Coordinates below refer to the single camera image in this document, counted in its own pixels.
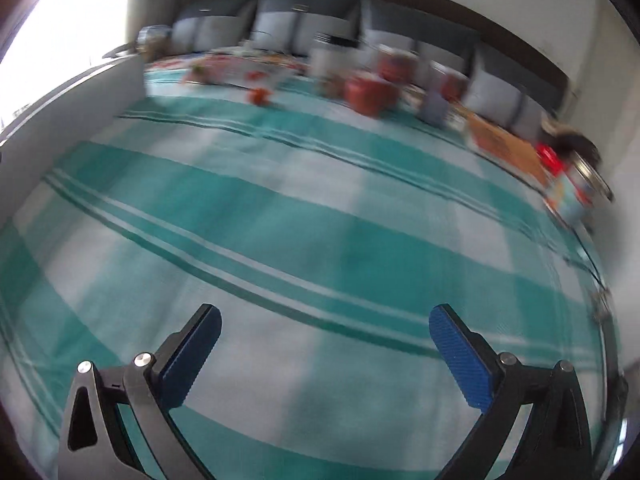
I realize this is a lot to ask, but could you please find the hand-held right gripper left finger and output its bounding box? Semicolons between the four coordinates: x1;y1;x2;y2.
57;304;222;480

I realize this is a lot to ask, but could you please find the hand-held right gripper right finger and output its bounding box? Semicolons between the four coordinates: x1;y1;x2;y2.
429;304;593;480

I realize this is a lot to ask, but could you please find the metal key bunch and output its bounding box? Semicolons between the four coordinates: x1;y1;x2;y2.
590;287;613;323

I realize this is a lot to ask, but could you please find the teal plaid bedsheet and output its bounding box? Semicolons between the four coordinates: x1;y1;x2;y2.
0;67;623;480

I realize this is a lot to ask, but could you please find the clear jar colourful label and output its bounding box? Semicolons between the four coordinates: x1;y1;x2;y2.
542;152;613;226

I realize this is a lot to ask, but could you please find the orange book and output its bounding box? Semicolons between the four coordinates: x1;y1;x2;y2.
465;112;551;193

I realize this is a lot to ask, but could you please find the silver can red label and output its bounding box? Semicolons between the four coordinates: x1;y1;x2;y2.
417;60;468;128

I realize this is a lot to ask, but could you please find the white board panel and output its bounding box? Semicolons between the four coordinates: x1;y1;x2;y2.
0;52;146;231

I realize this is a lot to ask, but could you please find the grey two-tone pillow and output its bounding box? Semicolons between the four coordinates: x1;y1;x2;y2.
250;0;363;58
170;2;258;56
465;42;566;143
360;0;478;68

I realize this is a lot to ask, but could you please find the white printed snack bag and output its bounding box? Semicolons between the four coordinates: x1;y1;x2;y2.
182;55;281;86

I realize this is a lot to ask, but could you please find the red and white can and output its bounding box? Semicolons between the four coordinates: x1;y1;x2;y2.
375;45;418;86

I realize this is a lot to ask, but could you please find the clear plastic bag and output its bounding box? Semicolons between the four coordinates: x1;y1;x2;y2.
137;25;173;58

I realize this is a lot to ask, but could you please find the clear jar dark lid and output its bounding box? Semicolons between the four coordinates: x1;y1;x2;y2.
307;32;361;96

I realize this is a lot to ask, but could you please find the grey curtain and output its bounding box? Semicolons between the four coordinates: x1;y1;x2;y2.
125;0;193;53

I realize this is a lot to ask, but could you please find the grey metal frame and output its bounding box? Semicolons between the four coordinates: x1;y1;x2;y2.
102;42;141;58

